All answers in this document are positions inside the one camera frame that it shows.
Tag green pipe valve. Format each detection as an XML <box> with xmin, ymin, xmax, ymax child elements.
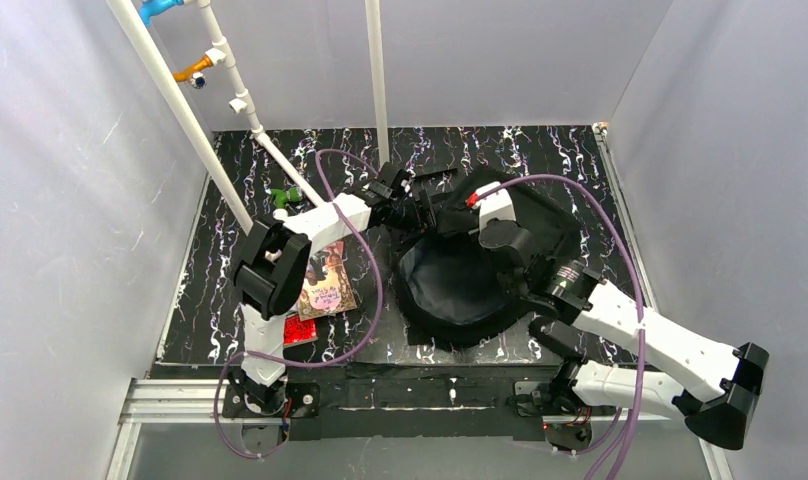
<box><xmin>270</xmin><ymin>187</ymin><xmax>303</xmax><ymax>209</ymax></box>

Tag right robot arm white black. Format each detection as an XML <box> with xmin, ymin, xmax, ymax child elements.
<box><xmin>466</xmin><ymin>183</ymin><xmax>770</xmax><ymax>450</ymax></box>

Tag orange pipe valve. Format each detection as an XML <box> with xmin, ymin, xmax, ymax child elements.
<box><xmin>173</xmin><ymin>55</ymin><xmax>213</xmax><ymax>89</ymax></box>

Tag white PVC pipe frame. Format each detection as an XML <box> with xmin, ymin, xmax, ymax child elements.
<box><xmin>105</xmin><ymin>0</ymin><xmax>393</xmax><ymax>234</ymax></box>

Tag black student backpack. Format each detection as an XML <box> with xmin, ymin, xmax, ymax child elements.
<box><xmin>388</xmin><ymin>167</ymin><xmax>582</xmax><ymax>348</ymax></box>

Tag pink comic book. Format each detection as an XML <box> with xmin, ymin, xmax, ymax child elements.
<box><xmin>311</xmin><ymin>240</ymin><xmax>344</xmax><ymax>268</ymax></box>

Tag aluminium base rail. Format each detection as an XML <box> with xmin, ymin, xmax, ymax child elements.
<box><xmin>105</xmin><ymin>376</ymin><xmax>733</xmax><ymax>480</ymax></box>

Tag blue pipe valve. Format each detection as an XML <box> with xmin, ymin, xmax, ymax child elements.
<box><xmin>138</xmin><ymin>0</ymin><xmax>186</xmax><ymax>26</ymax></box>

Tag black mounting base plate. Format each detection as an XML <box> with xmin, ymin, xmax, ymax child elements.
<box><xmin>219</xmin><ymin>363</ymin><xmax>590</xmax><ymax>441</ymax></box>

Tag brown illustrated book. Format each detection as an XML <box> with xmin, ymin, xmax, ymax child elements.
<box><xmin>297</xmin><ymin>258</ymin><xmax>357</xmax><ymax>320</ymax></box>

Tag red patterned book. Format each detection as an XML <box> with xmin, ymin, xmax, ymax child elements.
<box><xmin>283</xmin><ymin>313</ymin><xmax>318</xmax><ymax>348</ymax></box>

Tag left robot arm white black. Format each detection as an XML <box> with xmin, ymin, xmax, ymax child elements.
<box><xmin>228</xmin><ymin>164</ymin><xmax>436</xmax><ymax>403</ymax></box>

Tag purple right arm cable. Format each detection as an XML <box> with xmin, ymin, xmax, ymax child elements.
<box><xmin>473</xmin><ymin>174</ymin><xmax>647</xmax><ymax>480</ymax></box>

